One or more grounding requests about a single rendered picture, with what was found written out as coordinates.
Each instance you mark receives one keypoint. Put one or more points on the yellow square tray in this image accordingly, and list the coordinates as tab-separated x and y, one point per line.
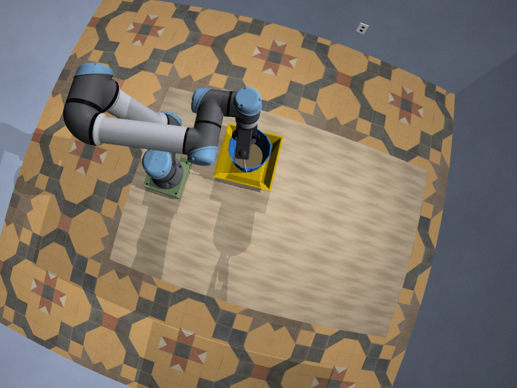
261	178

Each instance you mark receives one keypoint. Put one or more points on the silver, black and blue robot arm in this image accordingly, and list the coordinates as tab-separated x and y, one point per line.
93	92

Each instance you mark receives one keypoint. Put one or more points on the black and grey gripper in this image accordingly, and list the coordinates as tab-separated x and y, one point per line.
255	138

